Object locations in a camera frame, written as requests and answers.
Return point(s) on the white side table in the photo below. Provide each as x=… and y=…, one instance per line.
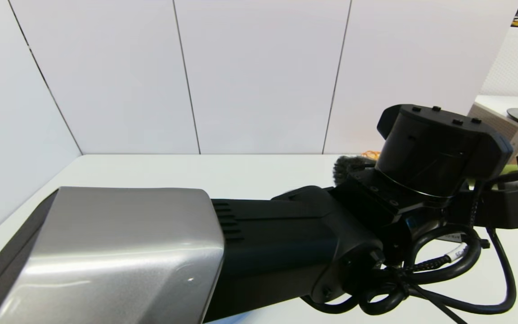
x=495, y=104

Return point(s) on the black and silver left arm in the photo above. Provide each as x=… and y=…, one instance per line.
x=286, y=234

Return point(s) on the orange woven plastic basket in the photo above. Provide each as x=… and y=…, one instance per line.
x=370, y=155

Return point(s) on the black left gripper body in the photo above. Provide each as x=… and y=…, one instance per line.
x=511, y=207

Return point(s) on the grey perforated panel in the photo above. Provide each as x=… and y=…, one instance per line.
x=502, y=128

